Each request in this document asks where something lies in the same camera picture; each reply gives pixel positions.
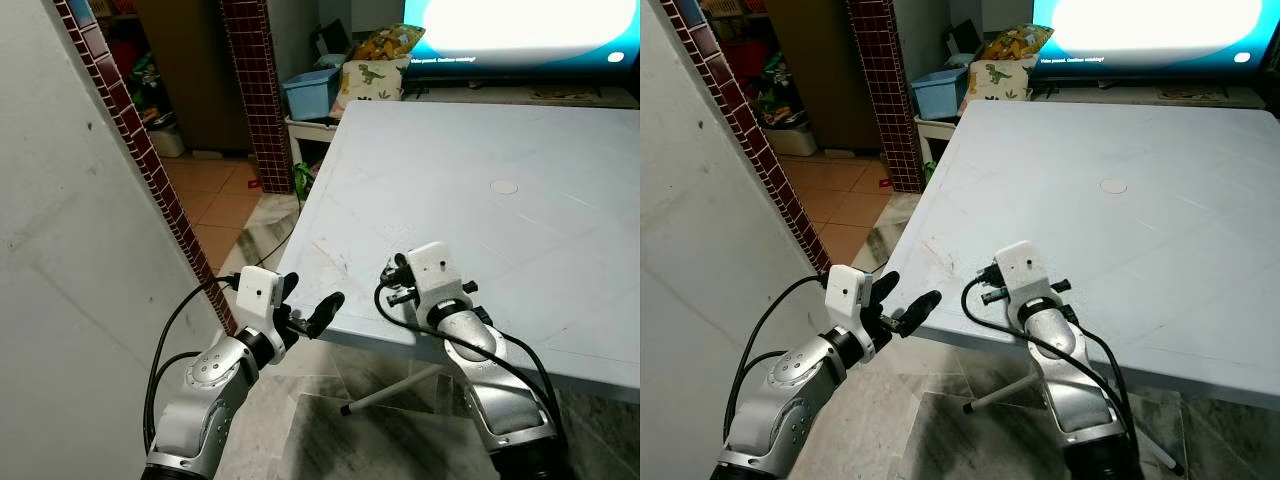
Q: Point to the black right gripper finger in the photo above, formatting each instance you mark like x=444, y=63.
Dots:
x=396, y=265
x=990, y=296
x=992, y=270
x=398, y=297

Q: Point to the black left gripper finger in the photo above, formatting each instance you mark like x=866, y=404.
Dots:
x=922, y=310
x=326, y=311
x=886, y=288
x=289, y=288

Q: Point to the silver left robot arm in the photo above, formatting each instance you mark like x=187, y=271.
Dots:
x=205, y=400
x=790, y=395

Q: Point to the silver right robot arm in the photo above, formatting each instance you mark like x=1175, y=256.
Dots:
x=495, y=395
x=1075, y=395

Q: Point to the grey metal table leg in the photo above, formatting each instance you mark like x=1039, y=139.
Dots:
x=1000, y=392
x=390, y=390
x=1160, y=445

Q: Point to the green plant leaves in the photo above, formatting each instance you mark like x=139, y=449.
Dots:
x=930, y=172
x=302, y=180

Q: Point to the white plastic table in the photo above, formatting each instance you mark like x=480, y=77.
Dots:
x=1150, y=230
x=520, y=230

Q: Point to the round white table plug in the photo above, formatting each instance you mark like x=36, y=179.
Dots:
x=505, y=187
x=1113, y=186

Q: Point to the small white side table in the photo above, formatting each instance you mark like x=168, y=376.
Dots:
x=300, y=128
x=930, y=127

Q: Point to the small white floor box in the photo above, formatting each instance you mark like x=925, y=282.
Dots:
x=167, y=140
x=802, y=140

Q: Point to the blue plastic bin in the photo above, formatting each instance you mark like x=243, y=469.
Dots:
x=938, y=98
x=310, y=98

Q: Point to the white dinosaur print pillow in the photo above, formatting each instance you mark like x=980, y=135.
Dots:
x=370, y=82
x=995, y=80

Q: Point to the dark red tiled pillar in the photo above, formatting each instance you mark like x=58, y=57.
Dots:
x=885, y=90
x=255, y=90

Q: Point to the yellow patterned cushion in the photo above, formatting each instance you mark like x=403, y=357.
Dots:
x=1012, y=43
x=385, y=45

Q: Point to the brown wooden door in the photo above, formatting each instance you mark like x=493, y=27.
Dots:
x=185, y=70
x=815, y=70

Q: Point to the red plastic crate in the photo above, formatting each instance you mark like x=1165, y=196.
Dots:
x=125, y=55
x=745, y=60

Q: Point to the flat screen television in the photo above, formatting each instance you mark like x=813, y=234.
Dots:
x=1150, y=25
x=520, y=25

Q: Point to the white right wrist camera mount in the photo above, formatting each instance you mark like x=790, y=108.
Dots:
x=1025, y=272
x=435, y=272

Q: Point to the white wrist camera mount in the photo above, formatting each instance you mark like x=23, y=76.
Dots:
x=435, y=272
x=257, y=292
x=1025, y=272
x=848, y=292

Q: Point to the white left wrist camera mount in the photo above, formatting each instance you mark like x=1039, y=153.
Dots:
x=257, y=292
x=848, y=292

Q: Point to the dark red tiled wall edge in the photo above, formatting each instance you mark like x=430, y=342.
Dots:
x=140, y=150
x=760, y=130

